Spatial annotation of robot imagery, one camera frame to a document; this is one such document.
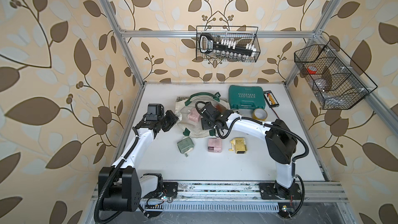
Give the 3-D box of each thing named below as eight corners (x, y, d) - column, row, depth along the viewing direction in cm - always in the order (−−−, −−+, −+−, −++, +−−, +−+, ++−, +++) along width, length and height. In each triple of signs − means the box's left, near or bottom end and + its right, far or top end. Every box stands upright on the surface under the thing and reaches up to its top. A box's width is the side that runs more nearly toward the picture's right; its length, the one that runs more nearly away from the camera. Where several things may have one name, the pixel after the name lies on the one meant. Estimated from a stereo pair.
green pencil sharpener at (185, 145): (176, 148, 89) (174, 145, 86) (185, 137, 94) (185, 134, 90) (186, 157, 86) (186, 154, 83) (196, 145, 90) (196, 142, 87)
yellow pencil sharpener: (229, 154, 87) (230, 151, 84) (228, 140, 92) (229, 137, 89) (245, 154, 87) (247, 151, 84) (243, 140, 93) (244, 137, 89)
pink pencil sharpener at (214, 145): (208, 153, 88) (208, 150, 84) (207, 141, 93) (208, 137, 88) (221, 153, 88) (222, 150, 84) (220, 141, 93) (221, 137, 88)
